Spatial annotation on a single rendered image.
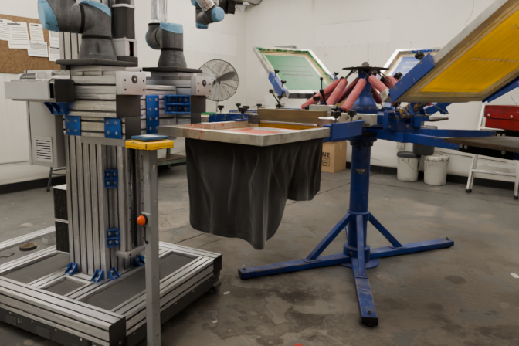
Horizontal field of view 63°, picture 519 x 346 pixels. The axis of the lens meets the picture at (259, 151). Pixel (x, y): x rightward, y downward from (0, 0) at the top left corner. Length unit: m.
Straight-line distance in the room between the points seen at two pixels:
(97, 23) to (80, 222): 0.98
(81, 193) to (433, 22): 5.07
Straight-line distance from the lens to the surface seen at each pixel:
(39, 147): 2.34
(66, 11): 1.83
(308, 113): 2.05
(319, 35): 6.90
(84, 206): 2.24
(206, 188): 1.84
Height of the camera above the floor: 1.14
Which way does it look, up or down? 8 degrees down
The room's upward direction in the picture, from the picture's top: 1 degrees clockwise
